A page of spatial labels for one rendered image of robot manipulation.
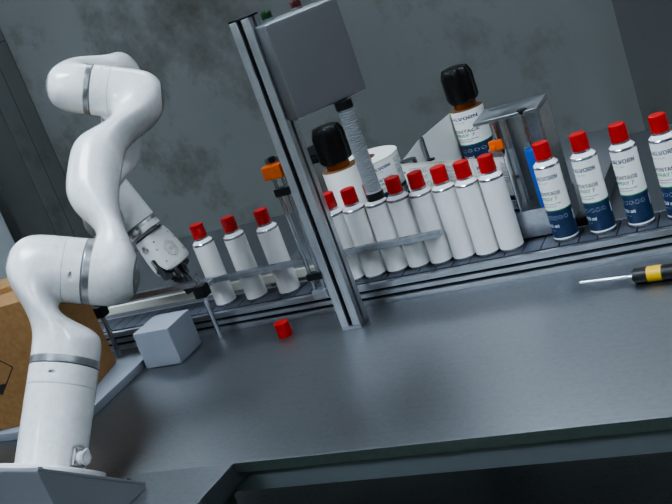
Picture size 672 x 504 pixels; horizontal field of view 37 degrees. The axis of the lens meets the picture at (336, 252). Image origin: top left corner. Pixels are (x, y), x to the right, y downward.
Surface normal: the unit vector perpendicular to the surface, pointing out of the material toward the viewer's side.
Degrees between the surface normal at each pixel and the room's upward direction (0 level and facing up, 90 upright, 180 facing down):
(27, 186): 90
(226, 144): 90
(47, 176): 90
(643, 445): 90
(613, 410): 0
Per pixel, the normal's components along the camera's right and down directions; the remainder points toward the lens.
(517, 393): -0.33, -0.90
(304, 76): 0.52, 0.07
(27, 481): -0.48, 0.41
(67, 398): 0.50, -0.22
